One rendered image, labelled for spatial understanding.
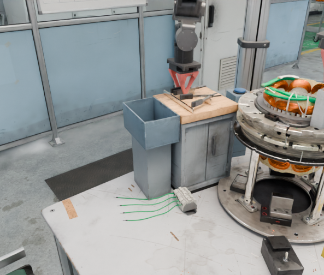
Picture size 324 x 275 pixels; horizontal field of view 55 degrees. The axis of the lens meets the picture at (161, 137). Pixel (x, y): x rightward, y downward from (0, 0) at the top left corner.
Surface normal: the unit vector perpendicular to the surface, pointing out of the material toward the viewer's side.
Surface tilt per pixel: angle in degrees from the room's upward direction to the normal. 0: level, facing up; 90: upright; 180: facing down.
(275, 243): 0
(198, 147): 90
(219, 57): 89
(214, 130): 90
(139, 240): 0
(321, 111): 90
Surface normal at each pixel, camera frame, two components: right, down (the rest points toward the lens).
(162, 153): 0.45, 0.42
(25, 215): -0.01, -0.88
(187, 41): 0.00, 0.48
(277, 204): -0.27, 0.46
